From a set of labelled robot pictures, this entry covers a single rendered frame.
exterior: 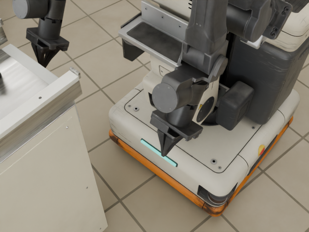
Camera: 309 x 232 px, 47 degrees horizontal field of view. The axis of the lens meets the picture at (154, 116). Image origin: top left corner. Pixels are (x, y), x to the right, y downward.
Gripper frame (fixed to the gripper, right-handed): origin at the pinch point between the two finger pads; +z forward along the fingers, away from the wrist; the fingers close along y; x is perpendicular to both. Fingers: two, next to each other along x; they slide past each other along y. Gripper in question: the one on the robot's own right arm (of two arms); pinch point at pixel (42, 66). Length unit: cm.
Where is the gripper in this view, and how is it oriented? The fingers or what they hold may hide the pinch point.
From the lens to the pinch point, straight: 104.8
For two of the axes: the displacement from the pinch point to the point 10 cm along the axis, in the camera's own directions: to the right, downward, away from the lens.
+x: 5.7, -2.6, 7.8
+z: -3.0, 8.2, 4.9
